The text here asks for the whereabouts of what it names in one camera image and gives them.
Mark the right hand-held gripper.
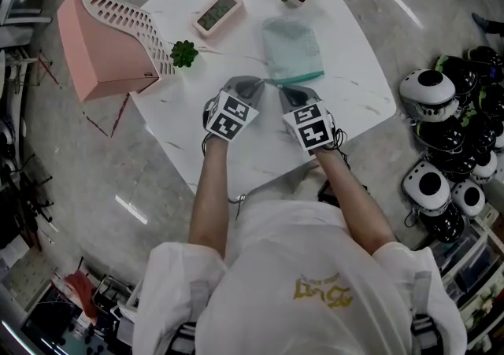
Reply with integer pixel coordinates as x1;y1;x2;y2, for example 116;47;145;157
275;83;336;156

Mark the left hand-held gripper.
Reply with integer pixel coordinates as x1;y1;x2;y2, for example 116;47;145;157
202;76;276;144

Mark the person's left forearm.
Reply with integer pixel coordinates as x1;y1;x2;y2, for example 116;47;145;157
187;135;238;261

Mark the person's right forearm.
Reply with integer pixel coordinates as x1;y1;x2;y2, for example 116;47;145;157
313;146;397;257

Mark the clear plastic drawer unit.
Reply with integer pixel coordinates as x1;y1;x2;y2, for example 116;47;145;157
435;216;504;349

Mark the teal transparent zip pouch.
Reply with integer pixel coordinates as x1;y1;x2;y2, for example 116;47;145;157
260;16;326;85

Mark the pink digital clock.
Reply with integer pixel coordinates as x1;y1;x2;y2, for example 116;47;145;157
191;0;247;39

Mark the pile of black and white helmets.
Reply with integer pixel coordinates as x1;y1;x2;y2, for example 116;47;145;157
398;45;504;245

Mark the small green succulent plant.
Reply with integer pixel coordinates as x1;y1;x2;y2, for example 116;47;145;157
169;39;200;70

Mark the red cloth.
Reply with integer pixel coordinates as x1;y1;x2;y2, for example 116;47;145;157
64;269;98;324

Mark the person's white shirt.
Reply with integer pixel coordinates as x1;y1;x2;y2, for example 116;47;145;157
132;164;469;355

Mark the pink perforated file holder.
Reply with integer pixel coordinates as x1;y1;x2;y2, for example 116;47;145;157
56;0;176;103

